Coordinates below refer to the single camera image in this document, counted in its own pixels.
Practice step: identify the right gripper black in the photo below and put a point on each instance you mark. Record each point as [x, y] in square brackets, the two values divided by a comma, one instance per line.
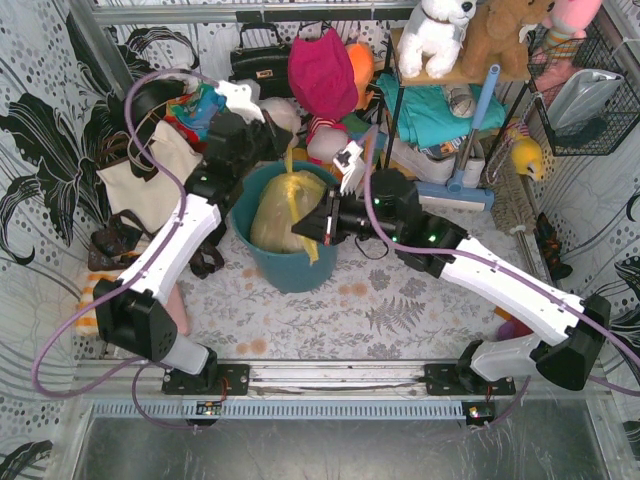
[331, 218]

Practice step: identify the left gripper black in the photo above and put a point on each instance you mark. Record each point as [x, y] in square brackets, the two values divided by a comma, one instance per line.
[270, 136]

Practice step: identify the yellow trash bag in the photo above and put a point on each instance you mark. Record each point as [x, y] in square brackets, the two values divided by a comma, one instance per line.
[287, 199]

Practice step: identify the teal trash bin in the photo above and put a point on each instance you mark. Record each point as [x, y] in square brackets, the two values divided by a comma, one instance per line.
[287, 272]

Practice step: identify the blue floor mop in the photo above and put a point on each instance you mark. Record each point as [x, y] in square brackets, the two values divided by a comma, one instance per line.
[453, 193]

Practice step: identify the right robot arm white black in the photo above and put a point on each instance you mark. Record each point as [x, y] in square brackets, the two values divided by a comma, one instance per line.
[565, 338]

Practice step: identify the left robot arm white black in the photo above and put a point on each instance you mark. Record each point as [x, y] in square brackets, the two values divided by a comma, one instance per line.
[131, 311]

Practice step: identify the magenta cloth bag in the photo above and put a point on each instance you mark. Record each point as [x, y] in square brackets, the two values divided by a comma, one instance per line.
[321, 76]

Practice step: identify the colourful printed bag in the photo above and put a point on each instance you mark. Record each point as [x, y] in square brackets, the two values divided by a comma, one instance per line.
[190, 114]

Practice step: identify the cream canvas tote bag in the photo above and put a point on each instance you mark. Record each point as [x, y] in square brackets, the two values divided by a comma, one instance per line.
[152, 201]

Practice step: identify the cream plush lamb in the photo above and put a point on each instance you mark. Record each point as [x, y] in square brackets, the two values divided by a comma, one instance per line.
[285, 112]

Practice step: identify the pink white plush doll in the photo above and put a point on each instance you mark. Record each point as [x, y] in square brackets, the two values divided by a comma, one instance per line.
[325, 139]

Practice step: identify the black leather handbag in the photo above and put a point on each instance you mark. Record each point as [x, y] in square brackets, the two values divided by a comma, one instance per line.
[267, 66]

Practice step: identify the rainbow striped cloth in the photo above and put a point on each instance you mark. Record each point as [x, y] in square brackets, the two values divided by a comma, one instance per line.
[356, 128]

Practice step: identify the orange plush toy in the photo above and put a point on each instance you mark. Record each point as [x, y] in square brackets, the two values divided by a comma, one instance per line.
[362, 61]

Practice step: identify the white sneaker left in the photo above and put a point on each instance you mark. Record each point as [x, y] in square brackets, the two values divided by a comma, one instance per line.
[421, 166]

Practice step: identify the white sneaker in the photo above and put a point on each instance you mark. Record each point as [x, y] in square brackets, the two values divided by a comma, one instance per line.
[421, 166]
[474, 166]

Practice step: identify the black hat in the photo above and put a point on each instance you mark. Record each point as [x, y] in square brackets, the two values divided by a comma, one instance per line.
[154, 93]

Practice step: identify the teal folded cloth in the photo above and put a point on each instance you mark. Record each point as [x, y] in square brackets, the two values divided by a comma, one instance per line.
[425, 119]

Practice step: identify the pink rolled towel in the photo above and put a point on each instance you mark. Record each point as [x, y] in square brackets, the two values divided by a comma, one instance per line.
[176, 308]

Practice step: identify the white sneaker right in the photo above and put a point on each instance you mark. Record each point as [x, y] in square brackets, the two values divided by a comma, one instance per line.
[474, 166]

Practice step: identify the grey patterned ball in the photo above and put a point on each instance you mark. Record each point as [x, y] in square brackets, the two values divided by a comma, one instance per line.
[460, 99]

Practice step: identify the white grey plush dog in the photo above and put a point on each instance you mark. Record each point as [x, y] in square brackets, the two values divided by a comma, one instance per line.
[433, 36]

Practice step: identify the yellow plush toy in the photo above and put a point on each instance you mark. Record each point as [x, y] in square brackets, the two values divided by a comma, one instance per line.
[525, 152]

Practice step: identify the brown plush dog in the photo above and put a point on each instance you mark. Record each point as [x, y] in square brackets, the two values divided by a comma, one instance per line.
[495, 31]

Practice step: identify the dark patterned cloth right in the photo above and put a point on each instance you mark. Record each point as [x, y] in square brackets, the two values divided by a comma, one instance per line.
[547, 240]

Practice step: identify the orange white checkered towel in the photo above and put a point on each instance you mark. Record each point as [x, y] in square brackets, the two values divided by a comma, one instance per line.
[86, 324]

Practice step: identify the pink plush toy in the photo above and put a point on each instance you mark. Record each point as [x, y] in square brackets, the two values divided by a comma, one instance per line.
[566, 23]

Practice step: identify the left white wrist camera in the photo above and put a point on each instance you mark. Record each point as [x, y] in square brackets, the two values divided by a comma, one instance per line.
[239, 102]

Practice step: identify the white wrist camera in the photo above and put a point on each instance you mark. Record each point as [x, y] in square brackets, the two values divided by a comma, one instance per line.
[350, 164]
[239, 102]

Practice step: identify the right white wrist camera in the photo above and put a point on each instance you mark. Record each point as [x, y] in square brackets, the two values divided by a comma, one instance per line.
[350, 164]

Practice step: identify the brown patterned strap bag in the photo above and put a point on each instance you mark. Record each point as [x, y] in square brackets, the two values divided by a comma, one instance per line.
[117, 245]

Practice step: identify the wooden black frame shelf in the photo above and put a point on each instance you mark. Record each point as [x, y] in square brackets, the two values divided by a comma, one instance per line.
[456, 76]

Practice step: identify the metal pole with handle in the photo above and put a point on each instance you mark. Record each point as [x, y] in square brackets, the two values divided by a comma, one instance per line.
[519, 234]

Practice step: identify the metal base rail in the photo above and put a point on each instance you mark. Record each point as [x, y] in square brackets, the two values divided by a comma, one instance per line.
[405, 390]

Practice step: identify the black wire basket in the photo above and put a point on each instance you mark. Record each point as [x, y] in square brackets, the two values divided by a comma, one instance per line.
[603, 133]

